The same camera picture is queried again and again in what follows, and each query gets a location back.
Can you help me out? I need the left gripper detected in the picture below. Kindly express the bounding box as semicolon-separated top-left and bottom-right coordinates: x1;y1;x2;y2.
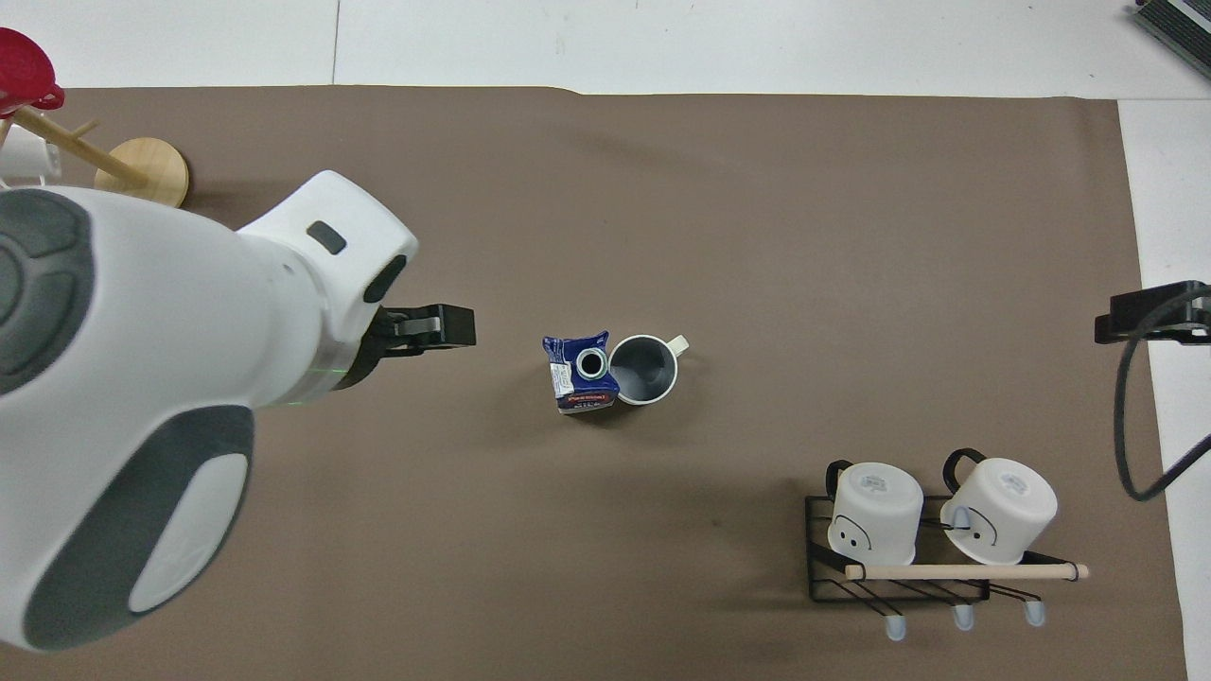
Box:
331;305;419;392

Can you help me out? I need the blue milk carton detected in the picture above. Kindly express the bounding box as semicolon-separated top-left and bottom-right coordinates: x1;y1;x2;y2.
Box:
542;331;622;416

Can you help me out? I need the grey white cup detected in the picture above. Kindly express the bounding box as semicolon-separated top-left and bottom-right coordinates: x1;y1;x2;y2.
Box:
608;334;691;407

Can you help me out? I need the red cup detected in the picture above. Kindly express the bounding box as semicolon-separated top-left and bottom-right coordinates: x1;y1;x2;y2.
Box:
0;26;66;120

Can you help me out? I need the wooden mug tree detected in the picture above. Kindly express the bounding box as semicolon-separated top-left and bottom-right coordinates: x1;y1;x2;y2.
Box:
0;104;191;210

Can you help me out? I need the black wire cup rack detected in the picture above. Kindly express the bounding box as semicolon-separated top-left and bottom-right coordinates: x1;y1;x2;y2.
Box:
805;491;1090;643

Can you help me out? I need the white mug with black handle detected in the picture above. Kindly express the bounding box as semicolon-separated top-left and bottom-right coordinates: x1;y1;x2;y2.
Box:
825;460;925;568
939;447;1059;567

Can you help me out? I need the black cable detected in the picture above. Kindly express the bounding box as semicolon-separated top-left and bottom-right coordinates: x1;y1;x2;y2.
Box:
1114;284;1211;503

